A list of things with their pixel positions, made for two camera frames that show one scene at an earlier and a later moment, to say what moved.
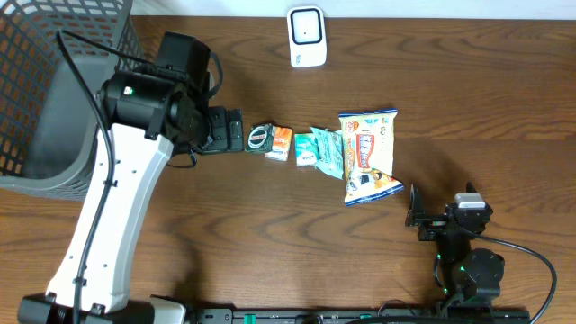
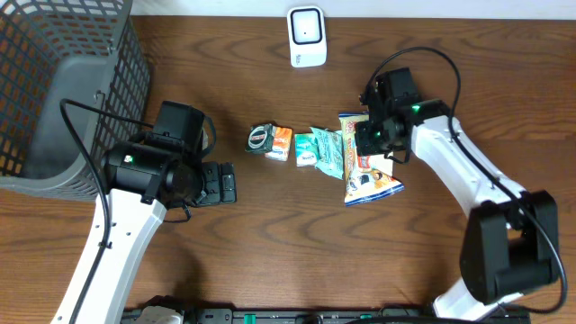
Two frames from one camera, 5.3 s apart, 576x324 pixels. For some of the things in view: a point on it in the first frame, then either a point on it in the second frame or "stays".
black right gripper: x=434 y=223 → x=363 y=145
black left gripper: x=220 y=130 → x=220 y=183
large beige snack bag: x=368 y=145 stays
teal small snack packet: x=305 y=149 stays
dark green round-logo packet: x=260 y=139 stays
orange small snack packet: x=282 y=140 stays
